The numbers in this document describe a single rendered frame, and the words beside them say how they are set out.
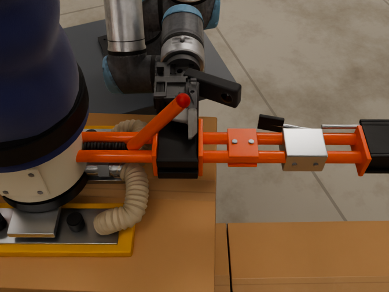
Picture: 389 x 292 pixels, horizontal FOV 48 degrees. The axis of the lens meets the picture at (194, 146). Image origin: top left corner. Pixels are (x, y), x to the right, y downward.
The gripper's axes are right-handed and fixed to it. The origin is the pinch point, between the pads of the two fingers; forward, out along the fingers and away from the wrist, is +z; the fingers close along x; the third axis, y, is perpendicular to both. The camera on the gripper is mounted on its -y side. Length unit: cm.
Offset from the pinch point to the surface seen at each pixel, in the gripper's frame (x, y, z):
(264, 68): -117, -44, -151
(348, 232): -63, -48, -16
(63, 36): 21.8, 17.9, -2.0
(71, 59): 19.2, 17.1, -0.3
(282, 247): -63, -27, -11
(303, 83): -117, -65, -138
